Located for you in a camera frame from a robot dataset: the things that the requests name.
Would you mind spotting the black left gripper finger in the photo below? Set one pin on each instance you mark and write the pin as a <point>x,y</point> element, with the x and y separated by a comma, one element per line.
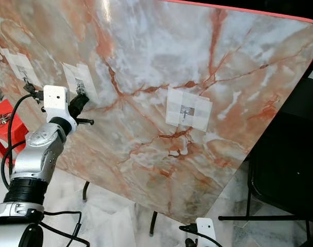
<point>80,100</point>
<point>80,111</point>

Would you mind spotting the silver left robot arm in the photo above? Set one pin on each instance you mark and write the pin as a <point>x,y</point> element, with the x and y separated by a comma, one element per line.
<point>38,159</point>

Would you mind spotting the steel adhesive hook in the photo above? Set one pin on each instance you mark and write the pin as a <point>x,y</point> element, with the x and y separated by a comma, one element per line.
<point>25,72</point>
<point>187,110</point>
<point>80,84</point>

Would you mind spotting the white tape patch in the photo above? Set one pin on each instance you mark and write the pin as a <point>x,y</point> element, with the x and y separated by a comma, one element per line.
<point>89,74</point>
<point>177,116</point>
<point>20,59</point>

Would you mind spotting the dark metal table leg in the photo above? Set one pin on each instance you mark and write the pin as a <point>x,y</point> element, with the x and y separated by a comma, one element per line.
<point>85,191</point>
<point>153,224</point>

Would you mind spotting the dark key bunch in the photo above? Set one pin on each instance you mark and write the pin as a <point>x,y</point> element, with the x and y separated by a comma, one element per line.
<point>30,88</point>

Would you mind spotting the marble pattern table top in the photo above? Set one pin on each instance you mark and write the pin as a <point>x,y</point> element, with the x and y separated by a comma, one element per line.
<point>177,67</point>

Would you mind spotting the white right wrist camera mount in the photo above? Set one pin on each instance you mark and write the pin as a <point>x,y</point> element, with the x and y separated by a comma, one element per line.
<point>206,230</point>

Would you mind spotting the black metal frame chair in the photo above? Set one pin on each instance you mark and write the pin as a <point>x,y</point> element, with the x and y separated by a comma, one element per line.
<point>290,164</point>

